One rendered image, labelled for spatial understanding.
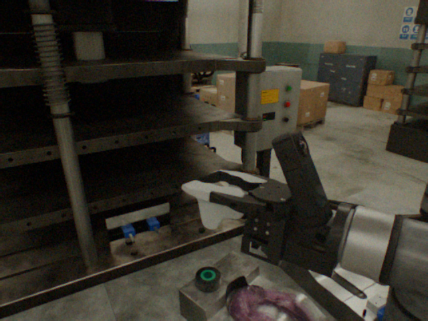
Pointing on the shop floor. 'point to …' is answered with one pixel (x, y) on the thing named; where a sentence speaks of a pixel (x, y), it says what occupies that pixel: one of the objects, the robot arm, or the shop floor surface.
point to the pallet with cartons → (311, 104)
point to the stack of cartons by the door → (382, 92)
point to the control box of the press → (270, 109)
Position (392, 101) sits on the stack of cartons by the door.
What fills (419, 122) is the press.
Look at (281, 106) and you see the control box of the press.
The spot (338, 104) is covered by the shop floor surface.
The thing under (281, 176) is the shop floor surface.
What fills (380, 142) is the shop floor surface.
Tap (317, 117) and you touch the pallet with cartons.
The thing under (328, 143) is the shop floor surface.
